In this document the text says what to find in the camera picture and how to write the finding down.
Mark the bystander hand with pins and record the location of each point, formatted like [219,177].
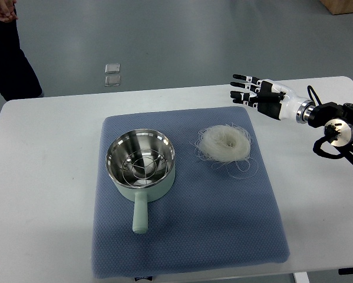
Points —
[7,11]

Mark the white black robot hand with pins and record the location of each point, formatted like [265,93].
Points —
[270,98]

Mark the white vermicelli nest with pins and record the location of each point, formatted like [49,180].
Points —
[227,147]

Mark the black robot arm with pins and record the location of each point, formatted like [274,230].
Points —
[337,121]

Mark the mint green steel pot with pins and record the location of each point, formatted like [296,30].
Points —
[141,142]

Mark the bystander dark trousers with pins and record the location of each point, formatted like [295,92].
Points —
[17,78]

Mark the wooden box corner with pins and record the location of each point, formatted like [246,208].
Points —
[338,7]

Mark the upper clear floor plate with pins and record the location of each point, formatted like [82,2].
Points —
[112,68]

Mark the clear floor plate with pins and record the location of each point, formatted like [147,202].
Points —
[112,68]
[112,80]

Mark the lower clear floor plate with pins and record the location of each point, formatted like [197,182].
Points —
[112,80]

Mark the blue textured mat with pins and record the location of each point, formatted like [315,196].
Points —
[214,216]

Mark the white table leg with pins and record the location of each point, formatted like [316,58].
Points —
[301,277]

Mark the black table control panel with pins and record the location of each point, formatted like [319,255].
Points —
[345,271]

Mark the wire steaming rack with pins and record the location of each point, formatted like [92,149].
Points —
[143,171]

